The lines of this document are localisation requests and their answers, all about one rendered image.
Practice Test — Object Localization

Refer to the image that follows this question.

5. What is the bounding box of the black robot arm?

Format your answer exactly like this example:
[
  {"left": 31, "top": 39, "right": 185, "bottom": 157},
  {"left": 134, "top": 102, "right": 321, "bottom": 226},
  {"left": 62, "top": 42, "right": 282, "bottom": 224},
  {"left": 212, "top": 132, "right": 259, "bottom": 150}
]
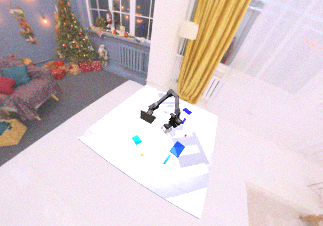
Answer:
[{"left": 147, "top": 89, "right": 182, "bottom": 128}]

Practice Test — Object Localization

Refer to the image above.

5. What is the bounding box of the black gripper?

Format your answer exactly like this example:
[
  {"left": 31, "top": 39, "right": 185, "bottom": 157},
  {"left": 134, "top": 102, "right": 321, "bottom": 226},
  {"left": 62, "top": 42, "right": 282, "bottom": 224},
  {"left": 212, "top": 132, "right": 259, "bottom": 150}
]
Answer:
[{"left": 163, "top": 119, "right": 175, "bottom": 129}]

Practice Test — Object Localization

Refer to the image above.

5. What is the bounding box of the blue flat plate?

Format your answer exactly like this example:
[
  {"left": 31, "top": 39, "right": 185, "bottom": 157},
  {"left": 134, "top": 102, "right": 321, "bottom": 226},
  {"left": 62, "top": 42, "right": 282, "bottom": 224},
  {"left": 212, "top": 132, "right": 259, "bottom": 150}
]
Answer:
[
  {"left": 183, "top": 108, "right": 192, "bottom": 115},
  {"left": 170, "top": 141, "right": 185, "bottom": 157}
]

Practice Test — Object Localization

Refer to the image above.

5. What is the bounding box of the cyan flat square plate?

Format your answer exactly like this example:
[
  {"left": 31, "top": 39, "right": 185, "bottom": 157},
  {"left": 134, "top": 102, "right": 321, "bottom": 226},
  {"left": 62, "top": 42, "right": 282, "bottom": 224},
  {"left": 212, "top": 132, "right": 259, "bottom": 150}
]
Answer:
[{"left": 132, "top": 135, "right": 142, "bottom": 145}]

